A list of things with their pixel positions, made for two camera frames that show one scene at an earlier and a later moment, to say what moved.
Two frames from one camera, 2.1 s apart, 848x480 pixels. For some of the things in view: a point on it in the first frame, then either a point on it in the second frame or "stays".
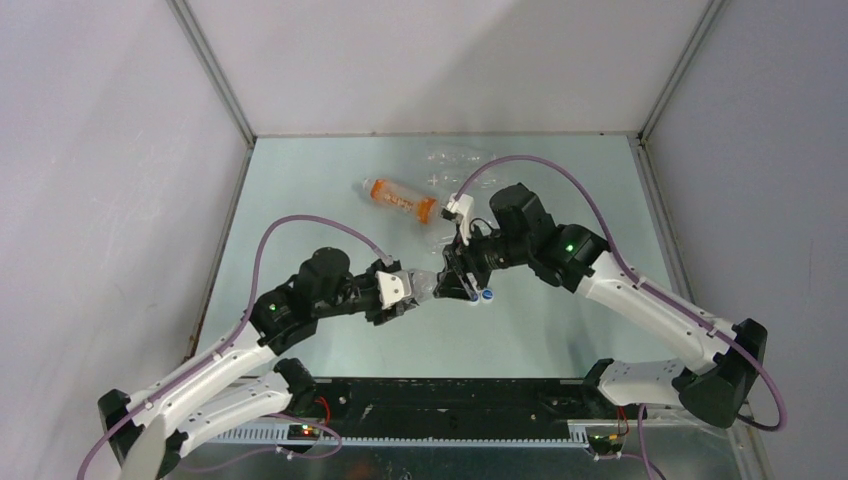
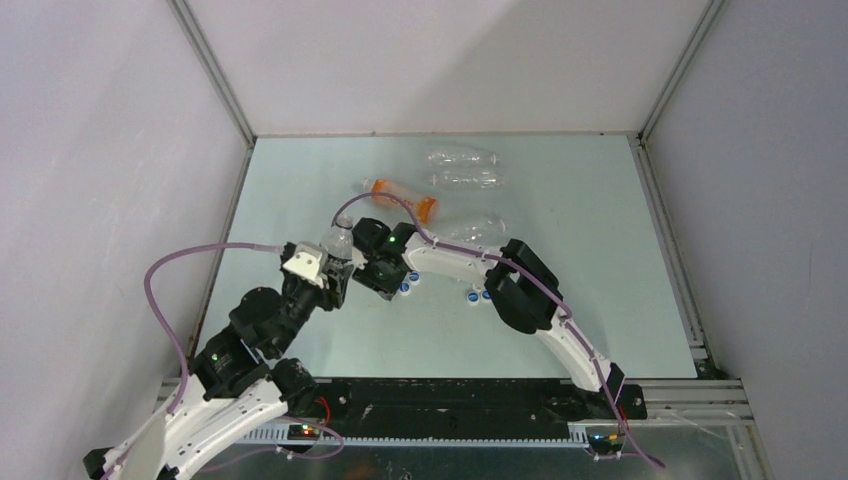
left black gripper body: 364,300 → 327,297
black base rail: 459,407 stays
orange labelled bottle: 421,207 stays
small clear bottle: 423,283 → 339,242
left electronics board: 302,432 stays
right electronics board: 605,444 stays
